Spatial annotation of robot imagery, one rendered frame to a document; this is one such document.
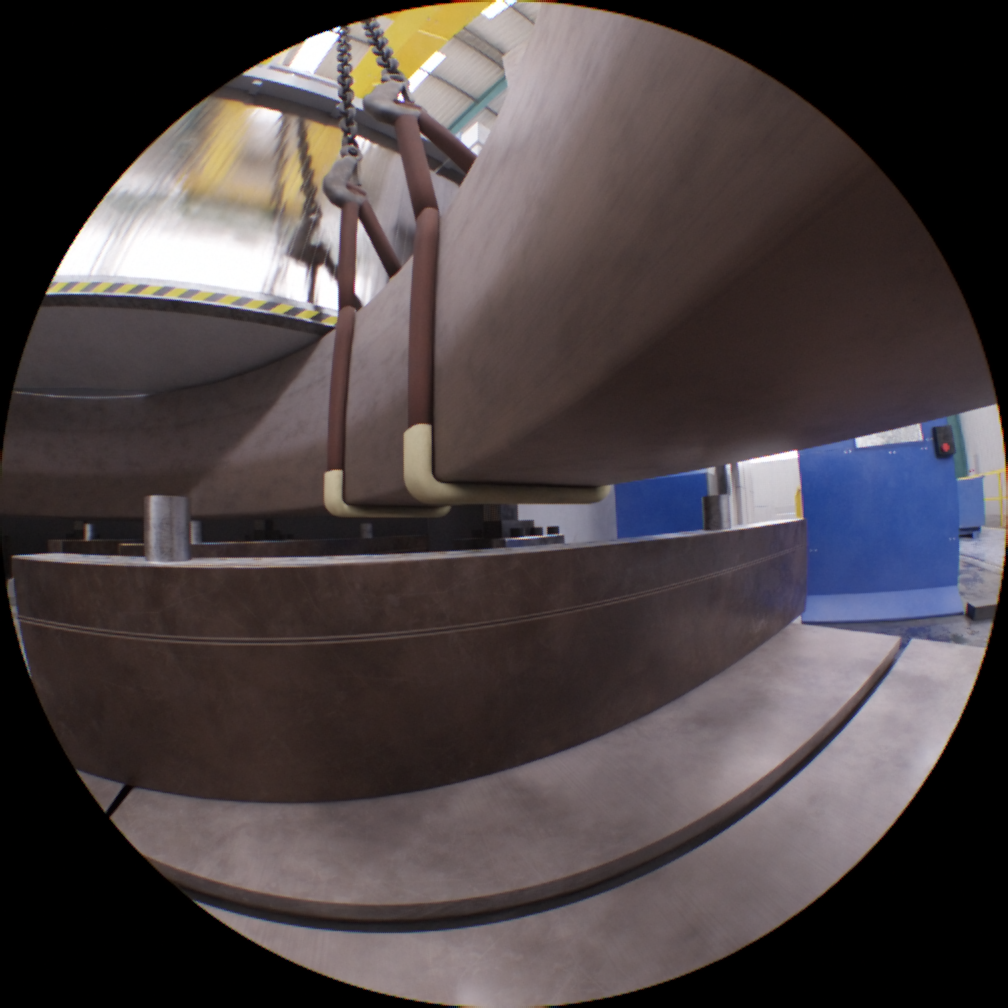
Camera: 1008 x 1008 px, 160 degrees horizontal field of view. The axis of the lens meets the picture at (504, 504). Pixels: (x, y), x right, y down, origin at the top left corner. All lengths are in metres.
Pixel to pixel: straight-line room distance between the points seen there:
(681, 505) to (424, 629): 2.82
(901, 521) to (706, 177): 2.64
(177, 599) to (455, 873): 0.48
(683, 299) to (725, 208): 0.07
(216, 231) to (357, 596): 2.21
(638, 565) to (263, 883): 0.77
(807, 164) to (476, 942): 0.59
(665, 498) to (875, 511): 1.76
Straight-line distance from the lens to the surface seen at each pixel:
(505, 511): 1.66
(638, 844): 0.54
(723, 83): 0.27
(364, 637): 0.50
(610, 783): 0.63
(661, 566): 0.74
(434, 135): 1.89
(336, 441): 1.56
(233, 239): 2.37
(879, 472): 2.74
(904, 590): 2.85
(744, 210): 0.21
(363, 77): 11.58
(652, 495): 3.24
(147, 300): 2.11
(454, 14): 11.94
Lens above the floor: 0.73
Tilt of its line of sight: 4 degrees up
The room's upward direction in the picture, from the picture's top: 2 degrees counter-clockwise
